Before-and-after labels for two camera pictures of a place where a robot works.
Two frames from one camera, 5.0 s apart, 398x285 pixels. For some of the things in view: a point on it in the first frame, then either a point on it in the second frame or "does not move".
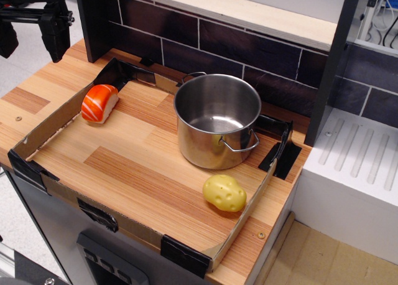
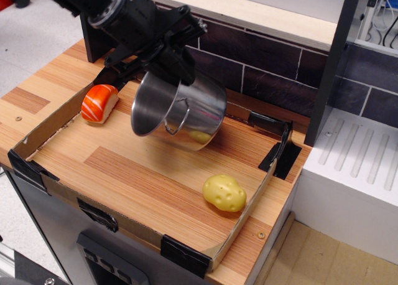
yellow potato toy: [224, 192] does not move
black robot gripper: [55, 20] -> [128, 17]
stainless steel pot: [215, 114] -> [180, 117]
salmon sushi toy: [99, 102] does not move
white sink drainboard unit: [348, 188] does not move
